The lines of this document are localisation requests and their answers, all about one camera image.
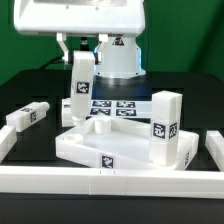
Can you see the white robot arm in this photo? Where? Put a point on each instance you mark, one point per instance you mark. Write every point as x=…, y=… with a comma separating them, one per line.
x=121, y=57

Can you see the fiducial marker sheet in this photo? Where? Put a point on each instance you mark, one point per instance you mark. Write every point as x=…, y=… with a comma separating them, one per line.
x=114, y=108

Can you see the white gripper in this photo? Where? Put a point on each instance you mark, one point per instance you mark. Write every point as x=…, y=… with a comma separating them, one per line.
x=80, y=17

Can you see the white desk top tray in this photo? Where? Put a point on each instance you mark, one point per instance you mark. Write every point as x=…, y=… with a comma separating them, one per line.
x=116, y=143

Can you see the white U-shaped fence frame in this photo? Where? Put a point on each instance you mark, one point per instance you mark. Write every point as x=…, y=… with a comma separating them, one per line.
x=89, y=181

